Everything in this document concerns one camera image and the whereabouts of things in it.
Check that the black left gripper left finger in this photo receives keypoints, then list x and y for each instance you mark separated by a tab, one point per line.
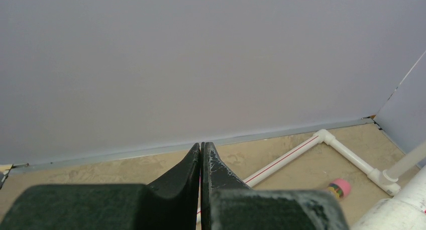
168	202

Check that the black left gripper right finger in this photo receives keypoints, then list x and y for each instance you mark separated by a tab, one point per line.
229	203

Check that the white PVC pipe frame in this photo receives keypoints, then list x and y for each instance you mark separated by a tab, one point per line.
313	160

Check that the pink patterned spray can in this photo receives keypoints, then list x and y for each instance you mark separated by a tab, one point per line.
339	188

